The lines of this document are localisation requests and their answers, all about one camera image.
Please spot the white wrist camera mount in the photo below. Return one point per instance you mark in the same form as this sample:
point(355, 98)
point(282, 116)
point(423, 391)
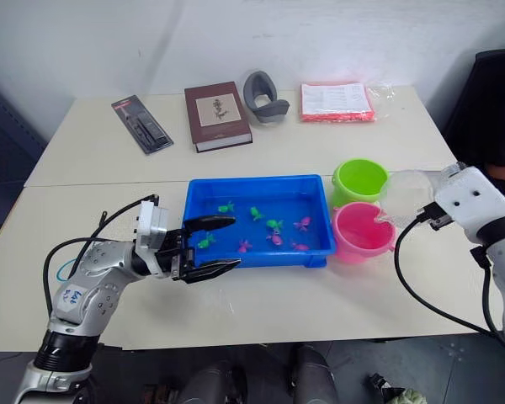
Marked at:
point(475, 198)
point(151, 223)

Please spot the red pack with paper label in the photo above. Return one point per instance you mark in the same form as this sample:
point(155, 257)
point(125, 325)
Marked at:
point(334, 103)

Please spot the black chair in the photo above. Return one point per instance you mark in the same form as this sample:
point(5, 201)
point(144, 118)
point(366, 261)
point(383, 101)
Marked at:
point(492, 109)

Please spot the purple toy fish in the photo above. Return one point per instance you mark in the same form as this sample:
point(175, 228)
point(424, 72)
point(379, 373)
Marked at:
point(300, 246)
point(275, 240)
point(303, 224)
point(244, 246)

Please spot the black blister tool pack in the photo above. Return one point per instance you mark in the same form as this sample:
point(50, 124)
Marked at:
point(145, 126)

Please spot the black and green clutter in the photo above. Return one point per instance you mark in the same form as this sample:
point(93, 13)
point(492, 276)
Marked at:
point(395, 391)

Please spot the green toy fish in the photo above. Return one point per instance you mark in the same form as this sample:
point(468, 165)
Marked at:
point(274, 224)
point(206, 241)
point(226, 207)
point(256, 213)

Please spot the green plastic bucket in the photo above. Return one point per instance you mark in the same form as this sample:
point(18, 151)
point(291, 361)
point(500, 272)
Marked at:
point(353, 193)

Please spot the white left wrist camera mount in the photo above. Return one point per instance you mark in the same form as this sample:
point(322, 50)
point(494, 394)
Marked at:
point(151, 223)

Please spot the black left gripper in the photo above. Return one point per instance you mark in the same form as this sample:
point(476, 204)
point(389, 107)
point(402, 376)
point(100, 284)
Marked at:
point(168, 256)

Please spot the dark rounded shape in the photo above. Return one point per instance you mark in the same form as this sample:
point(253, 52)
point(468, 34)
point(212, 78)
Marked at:
point(315, 374)
point(212, 383)

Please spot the pink plastic bucket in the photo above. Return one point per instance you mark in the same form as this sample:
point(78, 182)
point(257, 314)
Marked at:
point(357, 248)

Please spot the clear plastic bag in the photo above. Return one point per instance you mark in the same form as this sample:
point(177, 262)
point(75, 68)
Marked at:
point(383, 99)

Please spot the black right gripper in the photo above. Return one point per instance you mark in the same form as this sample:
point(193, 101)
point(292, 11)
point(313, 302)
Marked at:
point(442, 221)

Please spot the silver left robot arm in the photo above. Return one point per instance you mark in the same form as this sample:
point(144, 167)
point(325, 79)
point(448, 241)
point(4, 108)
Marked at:
point(105, 261)

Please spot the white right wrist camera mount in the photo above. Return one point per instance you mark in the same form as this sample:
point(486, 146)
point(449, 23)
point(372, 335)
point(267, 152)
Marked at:
point(475, 198)

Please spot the dark blue panel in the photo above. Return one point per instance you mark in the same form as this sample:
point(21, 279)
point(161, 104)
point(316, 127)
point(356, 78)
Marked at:
point(4, 151)

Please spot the grey curved foam cushion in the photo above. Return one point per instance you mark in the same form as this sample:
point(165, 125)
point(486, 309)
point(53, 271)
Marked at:
point(269, 110)

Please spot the brown hardcover book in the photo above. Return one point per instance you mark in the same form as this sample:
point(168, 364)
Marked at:
point(214, 113)

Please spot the clear plastic cup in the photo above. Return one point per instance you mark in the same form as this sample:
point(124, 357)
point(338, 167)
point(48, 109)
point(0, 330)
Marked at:
point(406, 193)

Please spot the blue plastic tub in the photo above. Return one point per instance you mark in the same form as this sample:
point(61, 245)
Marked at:
point(286, 256)

